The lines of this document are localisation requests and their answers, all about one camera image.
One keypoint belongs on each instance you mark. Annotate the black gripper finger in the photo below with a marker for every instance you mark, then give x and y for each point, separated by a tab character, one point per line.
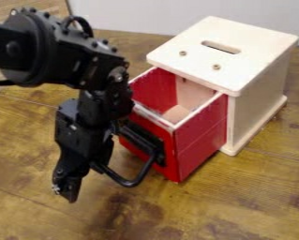
102	158
67	187

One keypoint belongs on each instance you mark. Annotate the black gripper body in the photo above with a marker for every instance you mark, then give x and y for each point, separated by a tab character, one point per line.
79	141

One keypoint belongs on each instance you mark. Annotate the black metal drawer handle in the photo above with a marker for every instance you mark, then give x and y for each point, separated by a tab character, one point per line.
146	146

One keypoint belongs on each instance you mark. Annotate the red drawer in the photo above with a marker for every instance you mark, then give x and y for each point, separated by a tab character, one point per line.
182	113

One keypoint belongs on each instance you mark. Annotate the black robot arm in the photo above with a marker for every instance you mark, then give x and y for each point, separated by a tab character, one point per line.
51	50

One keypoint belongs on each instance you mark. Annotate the white wooden box cabinet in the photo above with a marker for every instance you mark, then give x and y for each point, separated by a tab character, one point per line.
242	61

